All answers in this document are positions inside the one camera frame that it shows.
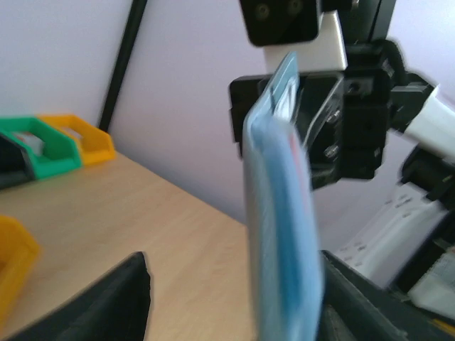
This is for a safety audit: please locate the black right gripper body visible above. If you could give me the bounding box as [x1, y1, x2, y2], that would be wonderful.
[227, 38, 410, 191]

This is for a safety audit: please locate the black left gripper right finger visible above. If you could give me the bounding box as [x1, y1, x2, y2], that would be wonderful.
[318, 251, 454, 340]

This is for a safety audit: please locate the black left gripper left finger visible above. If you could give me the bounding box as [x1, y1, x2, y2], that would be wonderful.
[9, 252, 152, 340]

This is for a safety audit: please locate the blue card holder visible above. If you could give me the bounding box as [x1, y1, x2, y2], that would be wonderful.
[242, 53, 324, 340]

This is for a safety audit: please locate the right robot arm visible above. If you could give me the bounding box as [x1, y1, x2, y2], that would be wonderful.
[229, 1, 454, 318]

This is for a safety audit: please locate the yellow bin with blue cards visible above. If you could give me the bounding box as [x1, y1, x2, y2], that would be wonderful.
[1, 215, 40, 328]

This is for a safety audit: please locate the grey card deck in green bin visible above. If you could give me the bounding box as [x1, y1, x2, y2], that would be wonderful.
[13, 131, 46, 157]

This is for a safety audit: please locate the orange storage bin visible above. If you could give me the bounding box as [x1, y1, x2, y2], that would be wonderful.
[38, 114, 117, 167]

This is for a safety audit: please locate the green storage bin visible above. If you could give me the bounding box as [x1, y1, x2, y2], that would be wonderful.
[1, 117, 82, 180]

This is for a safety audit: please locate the black storage bin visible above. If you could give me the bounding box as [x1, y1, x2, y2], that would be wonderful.
[0, 134, 36, 190]

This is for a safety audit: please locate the grey deck in orange bin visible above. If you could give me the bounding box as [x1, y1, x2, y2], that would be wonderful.
[63, 127, 82, 140]

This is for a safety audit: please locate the black frame post right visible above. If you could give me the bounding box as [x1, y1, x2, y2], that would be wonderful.
[98, 0, 148, 132]

